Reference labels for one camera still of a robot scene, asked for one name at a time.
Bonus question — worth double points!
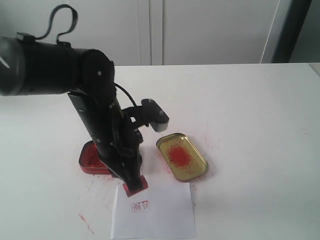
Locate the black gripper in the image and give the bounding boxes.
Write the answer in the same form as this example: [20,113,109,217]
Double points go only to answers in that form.
[68,92,144,189]

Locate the red stamp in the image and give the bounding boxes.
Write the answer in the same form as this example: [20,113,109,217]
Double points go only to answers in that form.
[123,175,148,198]

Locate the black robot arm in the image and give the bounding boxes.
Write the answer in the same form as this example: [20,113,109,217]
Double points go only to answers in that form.
[0,35,144,191]

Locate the red ink paste tin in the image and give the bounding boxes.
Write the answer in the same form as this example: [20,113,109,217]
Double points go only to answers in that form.
[78,140,111,175]

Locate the white paper sheet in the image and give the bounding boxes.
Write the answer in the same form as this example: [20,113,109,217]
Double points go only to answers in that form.
[111,182,197,240]

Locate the gold tin lid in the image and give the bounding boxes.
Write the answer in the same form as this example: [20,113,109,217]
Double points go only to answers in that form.
[156,132,208,182]

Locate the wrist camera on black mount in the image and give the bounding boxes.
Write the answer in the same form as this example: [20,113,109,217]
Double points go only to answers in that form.
[122,98,170,133]

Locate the black camera cable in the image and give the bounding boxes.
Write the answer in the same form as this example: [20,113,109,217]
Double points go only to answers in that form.
[34,4,79,46]

